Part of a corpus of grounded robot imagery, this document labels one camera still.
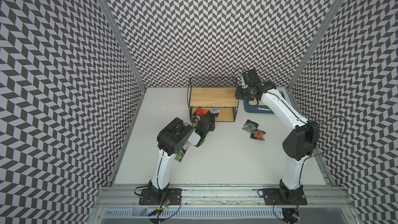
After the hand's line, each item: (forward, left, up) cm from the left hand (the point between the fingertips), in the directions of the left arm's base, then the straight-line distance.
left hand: (217, 113), depth 99 cm
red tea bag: (+2, +11, -1) cm, 11 cm away
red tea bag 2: (-14, -25, -3) cm, 28 cm away
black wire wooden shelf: (+3, -4, +11) cm, 12 cm away
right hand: (+1, -12, +16) cm, 20 cm away
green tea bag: (-27, +22, -3) cm, 35 cm away
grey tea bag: (+3, +1, 0) cm, 4 cm away
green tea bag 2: (-8, -21, -3) cm, 22 cm away
